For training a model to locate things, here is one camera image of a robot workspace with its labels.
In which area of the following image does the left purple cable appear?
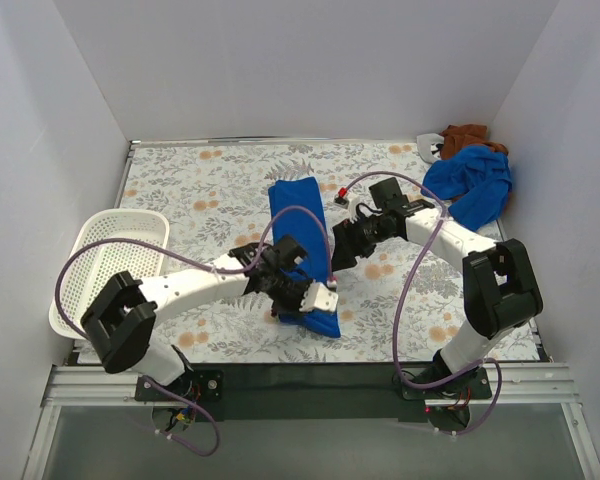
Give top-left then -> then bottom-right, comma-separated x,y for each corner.
54,205 -> 337,457

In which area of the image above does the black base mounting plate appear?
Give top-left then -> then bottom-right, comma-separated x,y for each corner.
133,367 -> 494,424

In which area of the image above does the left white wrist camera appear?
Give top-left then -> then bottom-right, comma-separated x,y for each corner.
299,281 -> 339,313

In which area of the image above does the white perforated plastic basket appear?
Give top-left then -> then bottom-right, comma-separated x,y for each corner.
52,209 -> 170,323

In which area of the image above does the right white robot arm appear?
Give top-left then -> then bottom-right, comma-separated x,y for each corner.
331,178 -> 543,398

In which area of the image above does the floral table mat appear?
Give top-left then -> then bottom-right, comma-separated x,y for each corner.
120,141 -> 464,363

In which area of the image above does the brown towel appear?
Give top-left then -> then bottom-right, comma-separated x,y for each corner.
440,124 -> 509,160

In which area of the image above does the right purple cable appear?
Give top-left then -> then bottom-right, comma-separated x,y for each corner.
337,170 -> 505,437

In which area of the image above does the crumpled blue towel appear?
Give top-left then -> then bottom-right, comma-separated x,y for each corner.
421,145 -> 513,232

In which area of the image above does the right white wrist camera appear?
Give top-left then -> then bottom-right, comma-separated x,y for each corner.
334,187 -> 361,222

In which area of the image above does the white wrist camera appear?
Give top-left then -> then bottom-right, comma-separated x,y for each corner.
334,187 -> 361,222
299,281 -> 339,313

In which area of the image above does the blue towel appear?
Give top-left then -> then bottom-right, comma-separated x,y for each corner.
421,145 -> 513,232
268,177 -> 341,338

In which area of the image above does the purple cable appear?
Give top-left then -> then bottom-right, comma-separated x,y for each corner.
337,170 -> 505,437
54,205 -> 337,457

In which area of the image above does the grey cloth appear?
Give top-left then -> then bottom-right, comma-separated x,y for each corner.
416,133 -> 444,164

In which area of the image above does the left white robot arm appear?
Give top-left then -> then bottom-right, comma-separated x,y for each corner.
80,236 -> 316,400

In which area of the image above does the aluminium frame rail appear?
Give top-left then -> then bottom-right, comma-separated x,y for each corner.
43,362 -> 581,406

